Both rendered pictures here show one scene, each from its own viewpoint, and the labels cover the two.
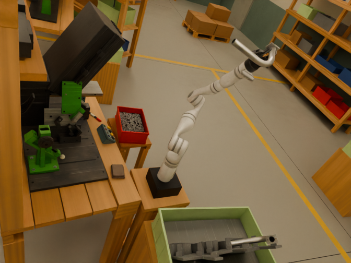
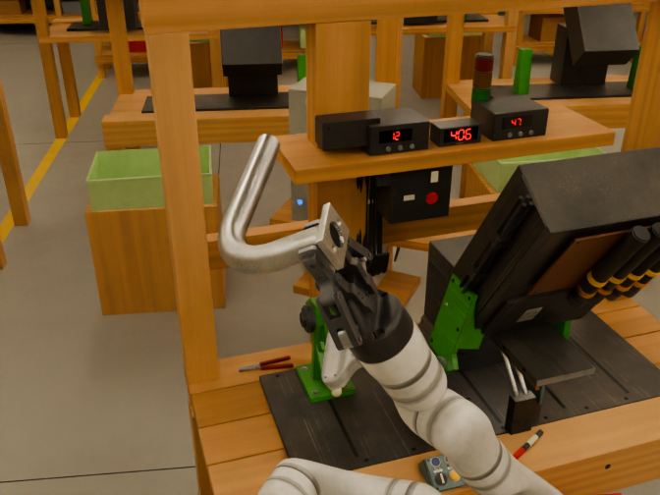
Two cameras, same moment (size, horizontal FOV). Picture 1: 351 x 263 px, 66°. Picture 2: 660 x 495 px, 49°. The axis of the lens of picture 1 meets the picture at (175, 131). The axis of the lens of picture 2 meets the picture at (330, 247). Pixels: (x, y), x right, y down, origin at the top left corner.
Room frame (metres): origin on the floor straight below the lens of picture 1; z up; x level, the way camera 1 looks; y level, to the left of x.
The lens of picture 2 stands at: (1.65, -0.85, 2.19)
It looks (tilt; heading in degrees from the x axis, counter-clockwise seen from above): 28 degrees down; 114
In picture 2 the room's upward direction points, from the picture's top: straight up
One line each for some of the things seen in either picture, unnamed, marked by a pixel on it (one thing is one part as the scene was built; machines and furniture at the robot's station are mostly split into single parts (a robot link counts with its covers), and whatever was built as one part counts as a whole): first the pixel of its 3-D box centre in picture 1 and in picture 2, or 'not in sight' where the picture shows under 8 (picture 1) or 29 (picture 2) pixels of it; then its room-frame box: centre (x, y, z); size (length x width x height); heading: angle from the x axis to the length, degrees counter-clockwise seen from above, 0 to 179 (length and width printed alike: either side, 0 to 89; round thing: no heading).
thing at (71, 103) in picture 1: (70, 94); (463, 317); (1.34, 0.69, 1.17); 0.13 x 0.12 x 0.20; 42
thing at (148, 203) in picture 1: (159, 187); not in sight; (1.23, -0.04, 0.83); 0.32 x 0.32 x 0.04; 36
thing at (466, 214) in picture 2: not in sight; (420, 220); (1.11, 1.06, 1.23); 1.30 x 0.05 x 0.09; 42
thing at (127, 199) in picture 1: (94, 127); (518, 473); (1.54, 0.58, 0.83); 1.50 x 0.14 x 0.15; 42
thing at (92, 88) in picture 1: (71, 88); (522, 333); (1.48, 0.76, 1.11); 0.39 x 0.16 x 0.03; 132
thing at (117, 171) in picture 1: (118, 170); not in sight; (1.14, 0.23, 0.91); 0.10 x 0.08 x 0.03; 29
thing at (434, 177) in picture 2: not in sight; (412, 186); (1.13, 0.87, 1.43); 0.17 x 0.12 x 0.15; 42
